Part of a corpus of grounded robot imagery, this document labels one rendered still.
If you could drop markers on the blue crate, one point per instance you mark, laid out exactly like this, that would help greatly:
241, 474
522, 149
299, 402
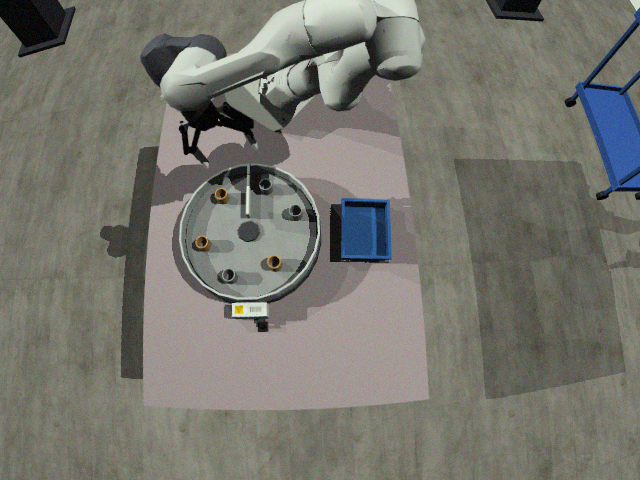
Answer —
367, 236

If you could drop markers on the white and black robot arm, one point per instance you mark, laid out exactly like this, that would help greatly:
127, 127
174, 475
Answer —
297, 33

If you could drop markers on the bronze bushing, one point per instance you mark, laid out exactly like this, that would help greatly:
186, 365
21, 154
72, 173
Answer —
219, 192
274, 257
201, 239

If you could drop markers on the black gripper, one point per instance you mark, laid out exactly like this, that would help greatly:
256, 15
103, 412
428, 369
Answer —
239, 122

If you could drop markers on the grey metal bushing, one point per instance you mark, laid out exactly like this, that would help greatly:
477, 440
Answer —
224, 274
295, 207
264, 182

